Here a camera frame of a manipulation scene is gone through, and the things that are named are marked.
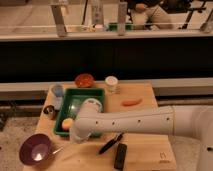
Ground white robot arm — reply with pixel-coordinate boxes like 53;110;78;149
70;98;213;171

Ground white paper cup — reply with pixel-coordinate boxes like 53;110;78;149
105;76;118;93

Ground blue plastic cup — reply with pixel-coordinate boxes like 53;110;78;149
51;84;64;110

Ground small metal cup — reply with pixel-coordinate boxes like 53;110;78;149
43;105;56;120

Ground orange bowl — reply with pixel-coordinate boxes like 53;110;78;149
75;73;94;88

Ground orange carrot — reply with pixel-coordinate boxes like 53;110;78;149
121;98;142;107

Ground green plastic tray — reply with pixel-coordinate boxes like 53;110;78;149
54;88;105;137

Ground orange peach fruit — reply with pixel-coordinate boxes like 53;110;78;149
61;118;74;131

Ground green box on shelf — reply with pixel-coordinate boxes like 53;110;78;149
108;22;133;31

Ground black rectangular remote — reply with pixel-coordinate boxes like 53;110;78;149
114;143;127;171

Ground wooden board table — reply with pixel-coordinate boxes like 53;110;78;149
22;82;178;171

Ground person in background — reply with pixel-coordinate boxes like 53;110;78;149
126;0;192;30

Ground purple bowl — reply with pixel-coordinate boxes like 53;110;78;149
19;133;52;166

